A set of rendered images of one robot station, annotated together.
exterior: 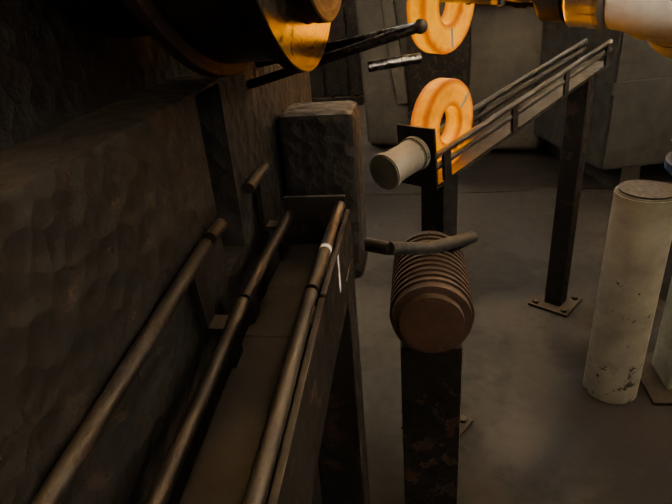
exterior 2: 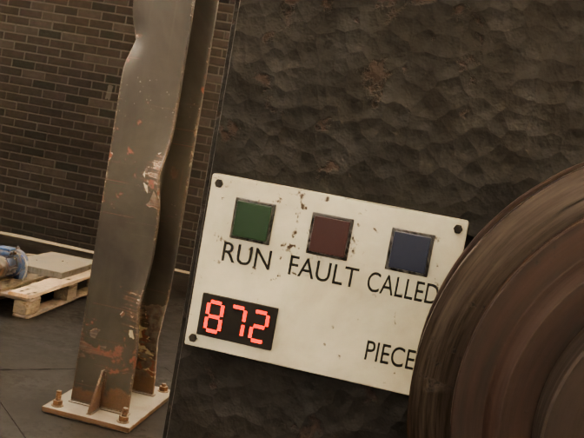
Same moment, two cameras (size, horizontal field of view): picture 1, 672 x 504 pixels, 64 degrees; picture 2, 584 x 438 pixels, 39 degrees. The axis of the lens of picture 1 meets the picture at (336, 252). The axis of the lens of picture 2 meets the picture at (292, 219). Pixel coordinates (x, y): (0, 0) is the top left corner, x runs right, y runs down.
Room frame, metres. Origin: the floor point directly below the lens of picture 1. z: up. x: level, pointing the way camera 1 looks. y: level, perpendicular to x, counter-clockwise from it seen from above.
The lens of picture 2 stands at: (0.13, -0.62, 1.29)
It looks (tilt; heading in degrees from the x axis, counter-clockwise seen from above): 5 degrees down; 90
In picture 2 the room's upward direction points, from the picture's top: 10 degrees clockwise
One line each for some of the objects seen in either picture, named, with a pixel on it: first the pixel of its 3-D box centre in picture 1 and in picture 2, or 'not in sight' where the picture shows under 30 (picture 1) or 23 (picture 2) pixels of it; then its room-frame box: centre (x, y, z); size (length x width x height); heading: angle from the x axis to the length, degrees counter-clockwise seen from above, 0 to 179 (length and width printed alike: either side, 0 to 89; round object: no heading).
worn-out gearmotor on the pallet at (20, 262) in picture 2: not in sight; (15, 262); (-1.55, 4.35, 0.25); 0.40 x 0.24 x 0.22; 80
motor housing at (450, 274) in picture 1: (430, 381); not in sight; (0.78, -0.15, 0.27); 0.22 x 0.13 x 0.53; 170
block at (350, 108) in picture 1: (324, 193); not in sight; (0.71, 0.01, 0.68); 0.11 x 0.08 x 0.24; 80
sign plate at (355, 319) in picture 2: not in sight; (321, 283); (0.16, 0.20, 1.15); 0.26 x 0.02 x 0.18; 170
